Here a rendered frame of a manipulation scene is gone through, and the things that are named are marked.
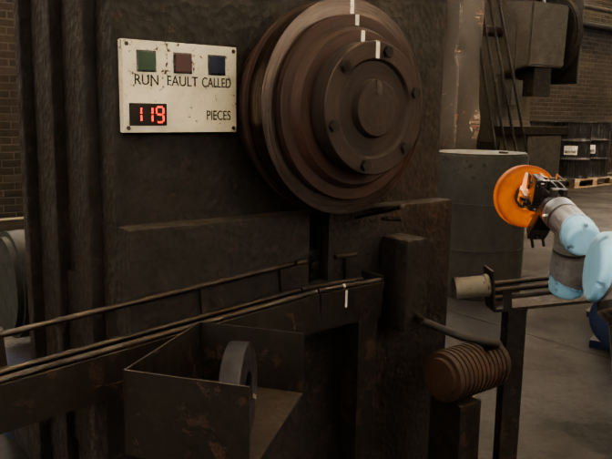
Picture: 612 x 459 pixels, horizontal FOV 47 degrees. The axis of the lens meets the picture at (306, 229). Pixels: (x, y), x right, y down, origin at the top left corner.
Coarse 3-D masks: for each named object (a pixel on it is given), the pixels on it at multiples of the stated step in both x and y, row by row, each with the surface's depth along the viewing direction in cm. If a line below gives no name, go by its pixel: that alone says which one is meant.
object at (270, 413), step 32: (160, 352) 115; (192, 352) 127; (256, 352) 127; (288, 352) 125; (128, 384) 105; (160, 384) 103; (192, 384) 102; (224, 384) 100; (288, 384) 126; (128, 416) 106; (160, 416) 104; (192, 416) 103; (224, 416) 101; (256, 416) 117; (288, 416) 118; (128, 448) 107; (160, 448) 105; (192, 448) 103; (224, 448) 102; (256, 448) 108
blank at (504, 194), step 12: (516, 168) 175; (528, 168) 175; (540, 168) 175; (504, 180) 175; (516, 180) 175; (504, 192) 175; (504, 204) 176; (516, 204) 176; (504, 216) 176; (516, 216) 176; (528, 216) 176
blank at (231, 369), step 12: (228, 348) 106; (240, 348) 106; (252, 348) 112; (228, 360) 104; (240, 360) 104; (252, 360) 112; (228, 372) 103; (240, 372) 103; (252, 372) 112; (240, 384) 102; (252, 384) 113; (252, 396) 113; (252, 408) 113; (252, 420) 113
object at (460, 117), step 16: (448, 0) 568; (464, 0) 544; (480, 0) 555; (448, 16) 570; (464, 16) 547; (480, 16) 557; (448, 32) 571; (464, 32) 549; (480, 32) 560; (448, 48) 573; (464, 48) 553; (448, 64) 574; (464, 64) 555; (480, 64) 566; (448, 80) 576; (464, 80) 557; (448, 96) 577; (464, 96) 560; (448, 112) 579; (464, 112) 562; (448, 128) 580; (464, 128) 565; (448, 144) 582; (464, 144) 568
